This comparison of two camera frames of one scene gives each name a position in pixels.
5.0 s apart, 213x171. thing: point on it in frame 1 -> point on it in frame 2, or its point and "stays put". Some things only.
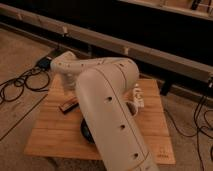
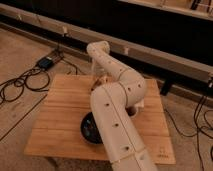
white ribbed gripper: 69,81 -> 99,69
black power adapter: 44,63 stays put
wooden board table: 57,130 stays put
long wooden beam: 105,42 stays put
